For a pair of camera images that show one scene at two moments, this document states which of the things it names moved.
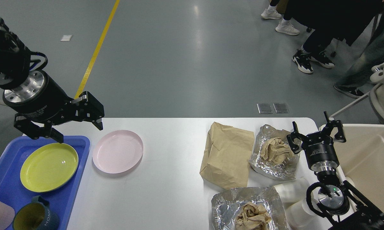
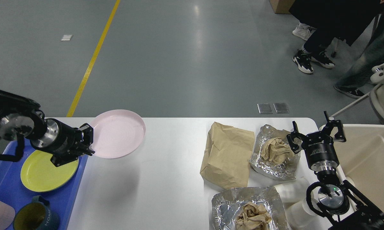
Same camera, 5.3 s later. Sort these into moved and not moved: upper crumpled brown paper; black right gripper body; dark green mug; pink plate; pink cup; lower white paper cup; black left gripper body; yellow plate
Moved: pink plate; black left gripper body
Not moved: pink cup; lower white paper cup; upper crumpled brown paper; black right gripper body; dark green mug; yellow plate
